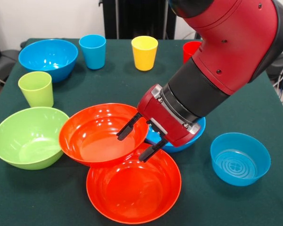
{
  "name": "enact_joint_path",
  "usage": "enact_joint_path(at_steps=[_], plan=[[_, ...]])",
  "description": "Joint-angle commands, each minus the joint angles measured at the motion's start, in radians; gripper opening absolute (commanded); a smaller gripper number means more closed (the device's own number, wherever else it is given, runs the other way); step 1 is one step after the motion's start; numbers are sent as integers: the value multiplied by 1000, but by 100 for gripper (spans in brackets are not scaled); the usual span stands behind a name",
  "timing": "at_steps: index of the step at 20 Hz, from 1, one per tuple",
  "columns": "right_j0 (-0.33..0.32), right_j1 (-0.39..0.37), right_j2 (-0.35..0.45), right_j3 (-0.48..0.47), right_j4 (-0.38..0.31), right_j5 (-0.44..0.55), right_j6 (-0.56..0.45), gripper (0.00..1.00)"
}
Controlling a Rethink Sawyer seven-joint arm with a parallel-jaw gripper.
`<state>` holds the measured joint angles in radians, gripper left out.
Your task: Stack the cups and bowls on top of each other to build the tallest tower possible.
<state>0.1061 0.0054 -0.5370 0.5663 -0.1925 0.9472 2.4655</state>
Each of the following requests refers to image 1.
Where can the red cup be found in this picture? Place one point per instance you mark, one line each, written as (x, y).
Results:
(188, 50)

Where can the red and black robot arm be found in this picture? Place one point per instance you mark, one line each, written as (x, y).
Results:
(231, 47)

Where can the large blue bowl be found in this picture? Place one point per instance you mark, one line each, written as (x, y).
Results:
(48, 56)
(193, 139)

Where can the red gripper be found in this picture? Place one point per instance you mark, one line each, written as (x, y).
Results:
(162, 117)

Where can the small blue bowl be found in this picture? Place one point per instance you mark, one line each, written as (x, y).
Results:
(240, 162)

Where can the green bowl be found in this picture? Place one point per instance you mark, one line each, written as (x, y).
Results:
(26, 141)

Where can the dark green tablecloth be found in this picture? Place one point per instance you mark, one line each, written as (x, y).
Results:
(226, 200)

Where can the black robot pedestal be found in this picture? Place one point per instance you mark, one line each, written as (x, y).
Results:
(139, 18)

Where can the light blue cup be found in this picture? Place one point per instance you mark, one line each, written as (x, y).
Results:
(93, 56)

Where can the orange bowl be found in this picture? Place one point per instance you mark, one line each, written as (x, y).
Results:
(132, 188)
(94, 143)

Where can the yellow cup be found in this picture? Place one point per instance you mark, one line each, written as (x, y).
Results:
(144, 58)

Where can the lime green cup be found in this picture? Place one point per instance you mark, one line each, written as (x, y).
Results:
(36, 91)

